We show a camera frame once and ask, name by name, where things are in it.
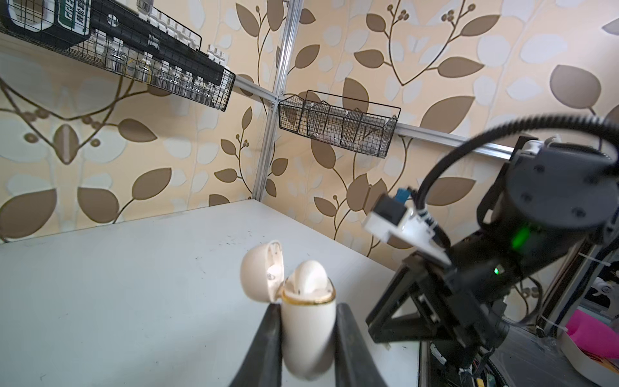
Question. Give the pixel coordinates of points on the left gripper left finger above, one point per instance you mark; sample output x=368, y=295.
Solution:
x=262, y=365

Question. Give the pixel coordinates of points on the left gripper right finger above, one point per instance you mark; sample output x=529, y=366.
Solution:
x=354, y=366

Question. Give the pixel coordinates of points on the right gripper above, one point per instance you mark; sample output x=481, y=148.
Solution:
x=419, y=305

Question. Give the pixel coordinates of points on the white earbud case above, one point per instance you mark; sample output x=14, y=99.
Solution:
x=308, y=342

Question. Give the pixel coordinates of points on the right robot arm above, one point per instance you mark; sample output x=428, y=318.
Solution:
x=550, y=197

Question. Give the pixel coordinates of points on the pink object in bin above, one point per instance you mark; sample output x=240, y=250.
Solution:
x=592, y=336

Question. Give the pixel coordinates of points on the white plastic bin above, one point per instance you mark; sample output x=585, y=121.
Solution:
x=597, y=370

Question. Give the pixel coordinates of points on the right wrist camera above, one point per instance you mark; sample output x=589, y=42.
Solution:
x=391, y=218

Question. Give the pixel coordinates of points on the side wire basket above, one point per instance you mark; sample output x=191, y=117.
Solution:
x=349, y=123

